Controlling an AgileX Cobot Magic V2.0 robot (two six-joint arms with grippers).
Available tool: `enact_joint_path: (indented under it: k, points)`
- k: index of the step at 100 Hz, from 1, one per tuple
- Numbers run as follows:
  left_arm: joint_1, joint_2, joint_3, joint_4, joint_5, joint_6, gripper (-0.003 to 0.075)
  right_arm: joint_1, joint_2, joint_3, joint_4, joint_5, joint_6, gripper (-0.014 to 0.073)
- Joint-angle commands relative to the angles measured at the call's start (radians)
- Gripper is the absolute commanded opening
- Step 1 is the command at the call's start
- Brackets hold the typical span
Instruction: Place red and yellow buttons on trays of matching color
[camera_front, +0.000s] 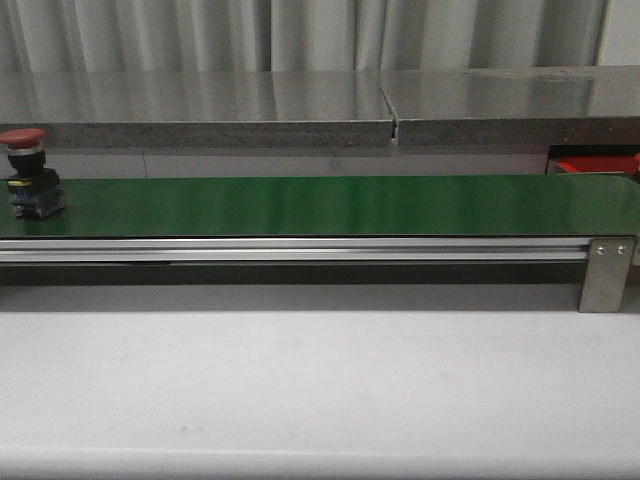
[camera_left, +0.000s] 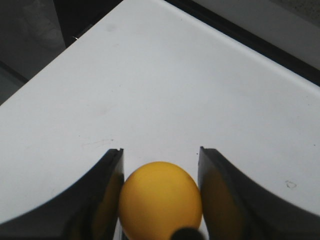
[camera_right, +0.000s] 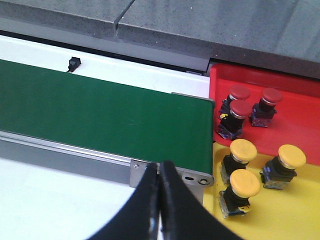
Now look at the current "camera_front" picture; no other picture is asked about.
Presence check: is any green conveyor belt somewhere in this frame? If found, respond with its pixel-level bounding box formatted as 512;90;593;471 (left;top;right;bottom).
1;174;639;239

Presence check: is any grey stone slab left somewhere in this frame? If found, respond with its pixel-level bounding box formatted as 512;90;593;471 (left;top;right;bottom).
1;72;394;149

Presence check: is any grey stone slab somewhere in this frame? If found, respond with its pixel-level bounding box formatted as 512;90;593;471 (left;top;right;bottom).
380;65;639;147
1;72;394;149

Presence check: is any red plastic tray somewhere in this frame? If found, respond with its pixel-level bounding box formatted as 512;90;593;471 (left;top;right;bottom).
556;156;637;175

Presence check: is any grey stone slab right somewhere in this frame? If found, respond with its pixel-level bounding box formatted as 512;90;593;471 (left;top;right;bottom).
380;65;639;147

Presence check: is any white pleated curtain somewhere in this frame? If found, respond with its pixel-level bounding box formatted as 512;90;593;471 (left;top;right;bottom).
0;0;640;74

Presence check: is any aluminium conveyor side rail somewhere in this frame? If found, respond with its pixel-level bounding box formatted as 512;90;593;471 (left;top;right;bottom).
1;237;592;263

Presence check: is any steel conveyor support bracket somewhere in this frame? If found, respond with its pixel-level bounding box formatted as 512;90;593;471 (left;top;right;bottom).
578;237;635;313

